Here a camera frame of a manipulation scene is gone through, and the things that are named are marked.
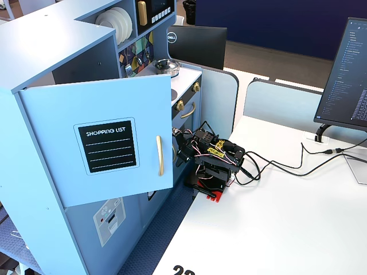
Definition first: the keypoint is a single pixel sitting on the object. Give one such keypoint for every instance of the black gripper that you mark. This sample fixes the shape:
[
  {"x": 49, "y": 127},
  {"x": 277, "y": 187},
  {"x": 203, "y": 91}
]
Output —
[{"x": 183, "y": 150}]

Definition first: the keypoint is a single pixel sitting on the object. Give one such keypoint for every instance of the black red robot base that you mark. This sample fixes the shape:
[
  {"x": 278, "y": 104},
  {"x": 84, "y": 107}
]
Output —
[{"x": 213, "y": 196}]

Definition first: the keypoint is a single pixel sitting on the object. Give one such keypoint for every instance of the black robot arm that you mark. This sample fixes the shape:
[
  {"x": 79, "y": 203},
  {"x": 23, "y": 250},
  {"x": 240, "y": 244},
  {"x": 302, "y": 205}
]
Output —
[{"x": 218, "y": 169}]

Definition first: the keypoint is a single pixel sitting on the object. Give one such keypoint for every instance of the blue oven door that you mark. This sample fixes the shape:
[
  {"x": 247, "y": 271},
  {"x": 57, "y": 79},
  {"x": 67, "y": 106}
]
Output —
[{"x": 186, "y": 124}]

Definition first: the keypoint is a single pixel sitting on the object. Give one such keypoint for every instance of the black table clamp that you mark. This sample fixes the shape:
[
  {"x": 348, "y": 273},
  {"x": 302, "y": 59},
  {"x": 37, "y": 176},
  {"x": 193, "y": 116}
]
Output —
[{"x": 205, "y": 191}]

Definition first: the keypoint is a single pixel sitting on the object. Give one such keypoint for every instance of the gold stove knob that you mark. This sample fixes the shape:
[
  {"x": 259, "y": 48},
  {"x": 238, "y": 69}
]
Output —
[
  {"x": 196, "y": 87},
  {"x": 180, "y": 105}
]

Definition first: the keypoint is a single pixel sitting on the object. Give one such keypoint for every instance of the desk divider panel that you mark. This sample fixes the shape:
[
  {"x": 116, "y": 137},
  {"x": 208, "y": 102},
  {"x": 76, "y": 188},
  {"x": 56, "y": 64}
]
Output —
[
  {"x": 281, "y": 100},
  {"x": 218, "y": 94}
]

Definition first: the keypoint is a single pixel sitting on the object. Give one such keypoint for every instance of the steel toy pot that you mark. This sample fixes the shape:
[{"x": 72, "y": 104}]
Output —
[{"x": 173, "y": 73}]

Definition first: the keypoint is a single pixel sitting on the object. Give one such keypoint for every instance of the steel toy pot lid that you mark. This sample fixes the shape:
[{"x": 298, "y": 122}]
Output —
[{"x": 164, "y": 64}]

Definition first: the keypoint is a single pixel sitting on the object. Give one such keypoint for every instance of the steel slotted toy spatula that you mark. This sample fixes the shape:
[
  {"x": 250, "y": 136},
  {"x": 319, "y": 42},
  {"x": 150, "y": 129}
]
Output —
[{"x": 129, "y": 71}]

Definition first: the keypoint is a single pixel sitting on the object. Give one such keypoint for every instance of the steel toy ladle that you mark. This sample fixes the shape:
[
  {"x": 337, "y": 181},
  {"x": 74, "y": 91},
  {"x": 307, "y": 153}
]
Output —
[{"x": 140, "y": 61}]

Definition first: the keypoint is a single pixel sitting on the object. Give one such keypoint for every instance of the steel toy spoon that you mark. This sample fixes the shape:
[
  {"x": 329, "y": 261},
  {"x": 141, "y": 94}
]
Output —
[{"x": 148, "y": 55}]

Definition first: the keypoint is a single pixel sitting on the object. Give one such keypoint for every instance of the black Dell monitor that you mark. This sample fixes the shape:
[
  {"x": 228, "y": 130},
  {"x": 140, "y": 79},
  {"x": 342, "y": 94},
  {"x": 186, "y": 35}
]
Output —
[{"x": 200, "y": 46}]

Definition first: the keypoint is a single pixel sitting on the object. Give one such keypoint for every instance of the lower door with dispenser print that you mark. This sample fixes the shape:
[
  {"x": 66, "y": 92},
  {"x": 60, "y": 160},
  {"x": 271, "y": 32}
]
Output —
[{"x": 83, "y": 229}]

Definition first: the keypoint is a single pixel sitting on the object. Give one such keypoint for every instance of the open fridge door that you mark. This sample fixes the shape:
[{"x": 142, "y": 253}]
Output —
[{"x": 57, "y": 114}]

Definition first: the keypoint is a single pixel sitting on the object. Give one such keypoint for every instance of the black monitor stand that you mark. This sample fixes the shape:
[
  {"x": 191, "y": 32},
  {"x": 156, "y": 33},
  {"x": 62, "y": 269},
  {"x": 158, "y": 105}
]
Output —
[{"x": 322, "y": 131}]

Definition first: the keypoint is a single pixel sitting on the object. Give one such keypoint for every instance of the white toy plate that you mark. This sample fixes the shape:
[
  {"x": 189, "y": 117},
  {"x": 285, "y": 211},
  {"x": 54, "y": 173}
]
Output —
[
  {"x": 109, "y": 24},
  {"x": 130, "y": 23},
  {"x": 126, "y": 25}
]

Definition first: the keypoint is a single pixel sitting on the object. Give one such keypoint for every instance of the black waste bin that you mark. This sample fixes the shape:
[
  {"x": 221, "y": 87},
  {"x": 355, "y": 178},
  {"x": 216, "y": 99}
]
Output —
[{"x": 189, "y": 13}]

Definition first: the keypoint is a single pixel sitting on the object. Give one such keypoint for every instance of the black toy microwave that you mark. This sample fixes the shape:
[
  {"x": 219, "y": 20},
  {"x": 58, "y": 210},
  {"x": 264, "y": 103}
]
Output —
[{"x": 156, "y": 5}]

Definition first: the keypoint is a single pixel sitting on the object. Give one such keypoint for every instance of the blue toy kitchen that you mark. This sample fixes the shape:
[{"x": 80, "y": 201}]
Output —
[{"x": 43, "y": 57}]

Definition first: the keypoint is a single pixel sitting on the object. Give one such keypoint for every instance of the gray flat stand plate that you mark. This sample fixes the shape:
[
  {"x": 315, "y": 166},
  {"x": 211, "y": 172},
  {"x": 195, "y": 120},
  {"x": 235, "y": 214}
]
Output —
[{"x": 358, "y": 169}]

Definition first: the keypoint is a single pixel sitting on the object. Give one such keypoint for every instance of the monitor showing code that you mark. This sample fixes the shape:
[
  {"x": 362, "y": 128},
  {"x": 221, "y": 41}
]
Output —
[{"x": 344, "y": 71}]

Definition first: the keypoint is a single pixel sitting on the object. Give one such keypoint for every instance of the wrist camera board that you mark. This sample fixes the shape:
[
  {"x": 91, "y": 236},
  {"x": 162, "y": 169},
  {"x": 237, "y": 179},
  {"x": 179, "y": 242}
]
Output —
[{"x": 177, "y": 132}]

